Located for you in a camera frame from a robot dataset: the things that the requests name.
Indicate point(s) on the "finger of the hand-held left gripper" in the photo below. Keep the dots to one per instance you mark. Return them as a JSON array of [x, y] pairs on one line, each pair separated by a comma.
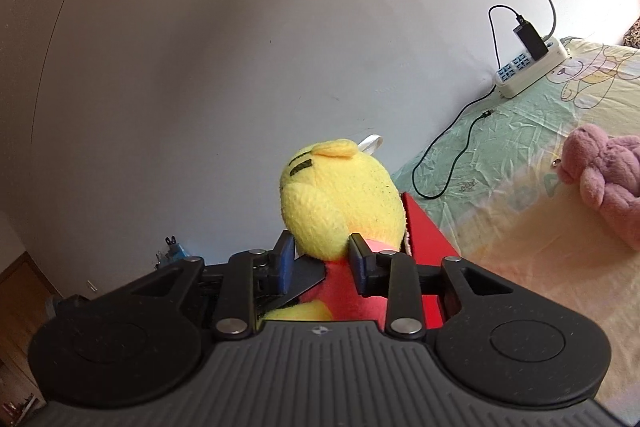
[[307, 279]]

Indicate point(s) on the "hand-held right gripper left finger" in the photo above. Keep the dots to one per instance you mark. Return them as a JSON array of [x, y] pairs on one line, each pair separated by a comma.
[[286, 264]]

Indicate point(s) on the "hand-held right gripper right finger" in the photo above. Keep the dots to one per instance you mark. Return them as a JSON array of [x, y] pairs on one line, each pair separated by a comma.
[[357, 264]]

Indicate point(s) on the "yellow bear plush toy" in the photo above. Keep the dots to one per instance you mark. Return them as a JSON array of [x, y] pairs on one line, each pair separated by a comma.
[[340, 197]]

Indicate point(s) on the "red storage box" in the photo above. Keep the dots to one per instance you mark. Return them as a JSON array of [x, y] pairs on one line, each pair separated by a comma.
[[425, 227]]

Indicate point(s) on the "blue packet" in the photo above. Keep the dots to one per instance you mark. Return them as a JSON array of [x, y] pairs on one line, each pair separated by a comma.
[[177, 253]]

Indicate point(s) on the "white power strip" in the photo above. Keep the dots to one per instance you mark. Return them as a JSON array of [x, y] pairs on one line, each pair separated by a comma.
[[515, 84]]

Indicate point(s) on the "wooden wardrobe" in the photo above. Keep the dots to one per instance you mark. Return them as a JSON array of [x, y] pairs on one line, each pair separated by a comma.
[[20, 287]]

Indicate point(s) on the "pink plush toy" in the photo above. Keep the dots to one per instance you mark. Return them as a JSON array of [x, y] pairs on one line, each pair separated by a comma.
[[610, 177]]

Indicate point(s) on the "black charger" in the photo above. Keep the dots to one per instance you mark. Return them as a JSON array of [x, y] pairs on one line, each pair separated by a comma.
[[532, 39]]

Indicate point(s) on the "dark patterned cloth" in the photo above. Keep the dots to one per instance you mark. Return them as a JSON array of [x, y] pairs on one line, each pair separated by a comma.
[[632, 34]]

